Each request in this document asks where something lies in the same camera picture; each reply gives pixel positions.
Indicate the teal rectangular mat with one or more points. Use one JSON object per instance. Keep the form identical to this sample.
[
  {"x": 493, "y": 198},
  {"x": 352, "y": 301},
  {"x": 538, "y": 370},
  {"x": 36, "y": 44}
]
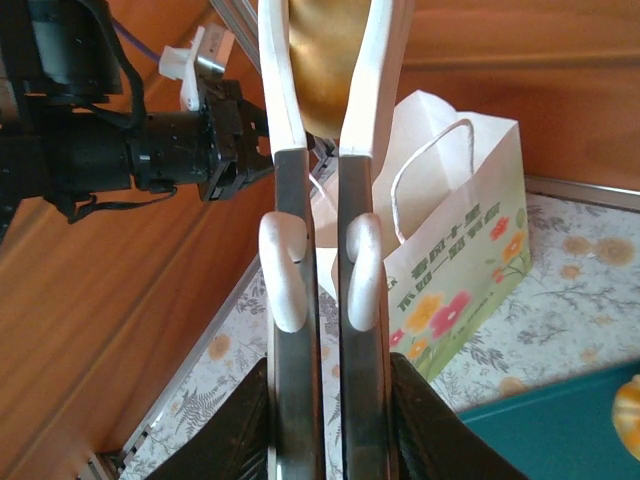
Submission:
[{"x": 540, "y": 435}]

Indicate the white-tipped metal tongs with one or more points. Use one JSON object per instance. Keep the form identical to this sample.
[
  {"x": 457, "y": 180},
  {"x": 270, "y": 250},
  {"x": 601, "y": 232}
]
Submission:
[{"x": 295, "y": 400}]

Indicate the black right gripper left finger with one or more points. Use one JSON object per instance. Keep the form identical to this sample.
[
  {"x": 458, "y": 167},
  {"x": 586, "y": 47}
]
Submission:
[{"x": 235, "y": 435}]

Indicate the aluminium back rail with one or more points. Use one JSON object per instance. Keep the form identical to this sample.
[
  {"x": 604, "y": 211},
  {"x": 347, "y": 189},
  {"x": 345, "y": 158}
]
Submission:
[{"x": 585, "y": 189}]

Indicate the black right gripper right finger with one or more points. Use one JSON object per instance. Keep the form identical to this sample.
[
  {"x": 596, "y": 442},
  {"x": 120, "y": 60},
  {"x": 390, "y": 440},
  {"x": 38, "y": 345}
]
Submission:
[{"x": 430, "y": 440}]

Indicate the aluminium frame post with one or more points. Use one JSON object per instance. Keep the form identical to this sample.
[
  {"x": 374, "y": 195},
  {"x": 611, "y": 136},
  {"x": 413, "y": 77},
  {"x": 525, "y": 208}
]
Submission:
[{"x": 235, "y": 20}]

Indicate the aluminium side rail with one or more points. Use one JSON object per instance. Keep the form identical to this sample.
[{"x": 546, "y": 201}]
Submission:
[{"x": 200, "y": 350}]

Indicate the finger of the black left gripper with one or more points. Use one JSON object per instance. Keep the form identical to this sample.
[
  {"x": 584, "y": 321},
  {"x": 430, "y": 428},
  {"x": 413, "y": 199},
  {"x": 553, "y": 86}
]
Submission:
[
  {"x": 252, "y": 130},
  {"x": 235, "y": 180}
]

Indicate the white flower-print paper bag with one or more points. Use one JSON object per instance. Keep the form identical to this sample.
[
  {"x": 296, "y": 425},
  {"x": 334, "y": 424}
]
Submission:
[{"x": 450, "y": 240}]

